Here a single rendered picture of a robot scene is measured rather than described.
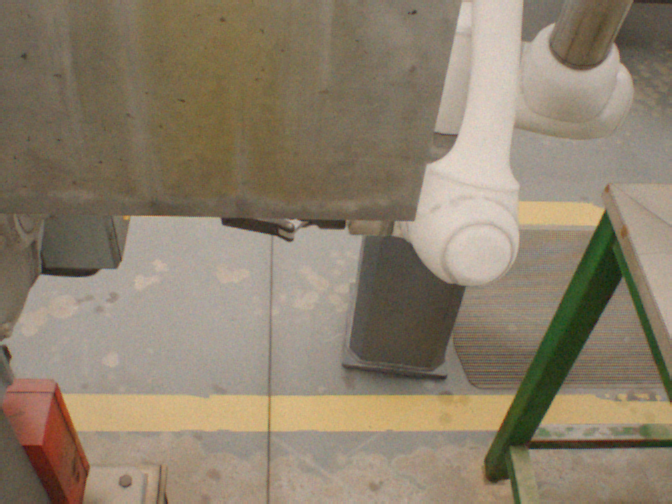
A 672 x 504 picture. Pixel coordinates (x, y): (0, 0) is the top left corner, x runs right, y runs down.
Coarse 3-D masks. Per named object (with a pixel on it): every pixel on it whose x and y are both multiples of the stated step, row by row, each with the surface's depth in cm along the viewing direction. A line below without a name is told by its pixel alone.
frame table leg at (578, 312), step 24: (600, 240) 117; (600, 264) 118; (576, 288) 126; (600, 288) 123; (576, 312) 128; (600, 312) 128; (552, 336) 137; (576, 336) 133; (552, 360) 138; (528, 384) 149; (552, 384) 145; (528, 408) 152; (504, 432) 164; (528, 432) 159; (504, 456) 167
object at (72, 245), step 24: (72, 216) 89; (96, 216) 89; (120, 216) 95; (48, 240) 92; (72, 240) 92; (96, 240) 93; (120, 240) 96; (48, 264) 96; (72, 264) 96; (96, 264) 96
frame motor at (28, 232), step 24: (0, 216) 56; (24, 216) 59; (0, 240) 56; (24, 240) 59; (0, 264) 57; (24, 264) 63; (0, 288) 58; (24, 288) 64; (0, 312) 59; (0, 336) 60
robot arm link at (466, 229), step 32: (480, 0) 87; (512, 0) 86; (480, 32) 86; (512, 32) 85; (480, 64) 84; (512, 64) 84; (480, 96) 83; (512, 96) 83; (480, 128) 82; (512, 128) 84; (448, 160) 84; (480, 160) 82; (448, 192) 82; (480, 192) 81; (512, 192) 83; (416, 224) 86; (448, 224) 79; (480, 224) 78; (512, 224) 80; (448, 256) 79; (480, 256) 79; (512, 256) 80
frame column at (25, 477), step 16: (0, 416) 101; (0, 432) 101; (0, 448) 101; (16, 448) 108; (0, 464) 101; (16, 464) 108; (0, 480) 102; (16, 480) 108; (32, 480) 115; (0, 496) 102; (16, 496) 108; (32, 496) 115; (48, 496) 124
